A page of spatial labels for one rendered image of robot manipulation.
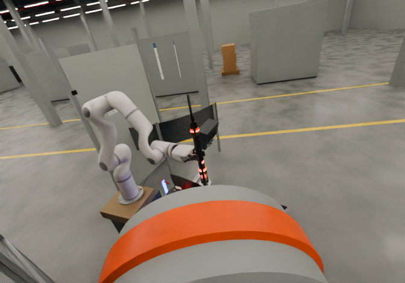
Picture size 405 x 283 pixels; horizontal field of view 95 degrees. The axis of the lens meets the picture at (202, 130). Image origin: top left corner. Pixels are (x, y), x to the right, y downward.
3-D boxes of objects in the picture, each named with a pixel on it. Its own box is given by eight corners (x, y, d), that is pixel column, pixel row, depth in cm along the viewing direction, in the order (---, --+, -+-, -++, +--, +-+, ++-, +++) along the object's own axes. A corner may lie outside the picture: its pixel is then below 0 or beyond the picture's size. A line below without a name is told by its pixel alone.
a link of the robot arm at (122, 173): (111, 181, 136) (98, 154, 125) (128, 165, 151) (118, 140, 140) (123, 183, 131) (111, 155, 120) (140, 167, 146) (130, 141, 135)
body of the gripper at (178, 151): (181, 151, 110) (197, 154, 104) (170, 161, 102) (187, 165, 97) (178, 140, 106) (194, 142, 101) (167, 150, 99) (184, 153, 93)
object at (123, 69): (123, 200, 278) (40, 37, 173) (122, 199, 280) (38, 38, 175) (172, 153, 367) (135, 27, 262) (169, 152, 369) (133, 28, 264)
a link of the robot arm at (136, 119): (117, 120, 93) (158, 164, 98) (140, 106, 104) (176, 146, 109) (113, 127, 99) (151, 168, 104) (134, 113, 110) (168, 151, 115)
